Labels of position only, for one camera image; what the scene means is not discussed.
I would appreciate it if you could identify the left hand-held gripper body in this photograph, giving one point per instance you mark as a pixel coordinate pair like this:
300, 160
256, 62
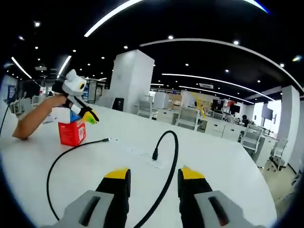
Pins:
73, 86

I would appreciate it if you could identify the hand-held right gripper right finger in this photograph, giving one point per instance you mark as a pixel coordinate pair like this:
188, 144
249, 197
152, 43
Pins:
194, 197

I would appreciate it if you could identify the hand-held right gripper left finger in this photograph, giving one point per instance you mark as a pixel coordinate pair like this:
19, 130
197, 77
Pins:
111, 202

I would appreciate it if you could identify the white power strip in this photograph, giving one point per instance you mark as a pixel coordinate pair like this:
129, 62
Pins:
159, 164

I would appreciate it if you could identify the person's left hand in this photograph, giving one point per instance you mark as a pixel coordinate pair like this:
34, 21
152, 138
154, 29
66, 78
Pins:
58, 100

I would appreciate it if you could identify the red cardboard box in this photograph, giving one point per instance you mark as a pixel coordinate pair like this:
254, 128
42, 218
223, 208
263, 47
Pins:
71, 134

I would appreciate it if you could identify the black leaning panel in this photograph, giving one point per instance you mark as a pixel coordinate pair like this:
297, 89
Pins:
118, 104

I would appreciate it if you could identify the white table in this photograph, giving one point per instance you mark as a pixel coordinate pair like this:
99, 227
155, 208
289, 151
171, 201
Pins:
213, 154

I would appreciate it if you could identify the wide white square pillar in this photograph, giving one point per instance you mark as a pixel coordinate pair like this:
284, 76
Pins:
131, 80

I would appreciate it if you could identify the white mesh office chair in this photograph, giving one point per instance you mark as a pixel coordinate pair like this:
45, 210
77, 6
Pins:
187, 116
280, 147
145, 108
251, 139

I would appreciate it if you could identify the white cabinet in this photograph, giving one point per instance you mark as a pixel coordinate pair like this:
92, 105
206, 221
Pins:
160, 99

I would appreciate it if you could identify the long white office desk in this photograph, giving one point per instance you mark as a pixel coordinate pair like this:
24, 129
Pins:
216, 129

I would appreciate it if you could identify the brown cardboard box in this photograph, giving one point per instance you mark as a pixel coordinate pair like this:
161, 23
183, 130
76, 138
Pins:
174, 99

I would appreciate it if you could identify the black monitor on stand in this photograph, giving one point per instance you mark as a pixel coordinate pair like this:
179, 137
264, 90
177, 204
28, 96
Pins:
268, 111

